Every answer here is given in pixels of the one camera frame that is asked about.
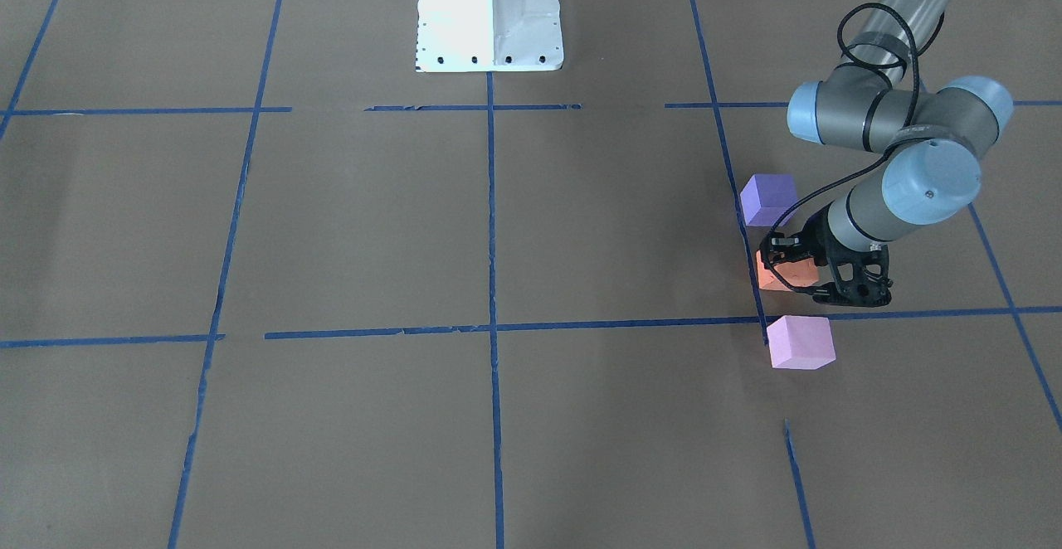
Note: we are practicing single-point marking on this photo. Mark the pink foam cube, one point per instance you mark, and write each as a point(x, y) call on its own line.
point(801, 342)

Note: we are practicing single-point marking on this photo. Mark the orange foam cube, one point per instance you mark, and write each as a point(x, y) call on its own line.
point(800, 274)

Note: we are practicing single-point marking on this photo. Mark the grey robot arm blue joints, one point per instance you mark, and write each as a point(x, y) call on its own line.
point(928, 145)

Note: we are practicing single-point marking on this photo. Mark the purple foam cube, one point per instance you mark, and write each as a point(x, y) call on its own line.
point(766, 196)

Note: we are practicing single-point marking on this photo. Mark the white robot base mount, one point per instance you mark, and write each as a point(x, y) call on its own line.
point(461, 36)

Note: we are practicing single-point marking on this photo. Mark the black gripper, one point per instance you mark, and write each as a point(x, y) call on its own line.
point(811, 241)

